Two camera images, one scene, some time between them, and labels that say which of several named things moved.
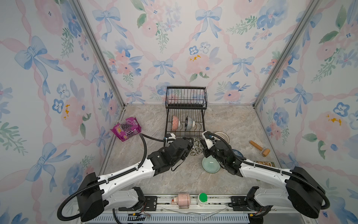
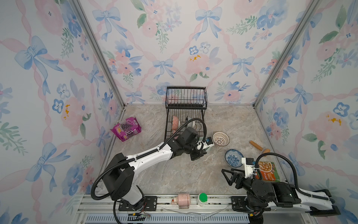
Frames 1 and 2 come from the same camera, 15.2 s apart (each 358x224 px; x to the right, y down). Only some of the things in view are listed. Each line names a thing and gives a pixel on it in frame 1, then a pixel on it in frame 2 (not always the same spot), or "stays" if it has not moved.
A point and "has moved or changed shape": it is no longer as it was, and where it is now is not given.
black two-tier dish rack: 185,107 stays
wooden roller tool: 265,151 stays
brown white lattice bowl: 222,135 stays
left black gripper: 189,145 → 198,153
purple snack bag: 124,131 stays
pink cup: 182,200 stays
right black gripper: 205,151 → 238,177
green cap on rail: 203,199 stays
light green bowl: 210,164 has moved or changed shape
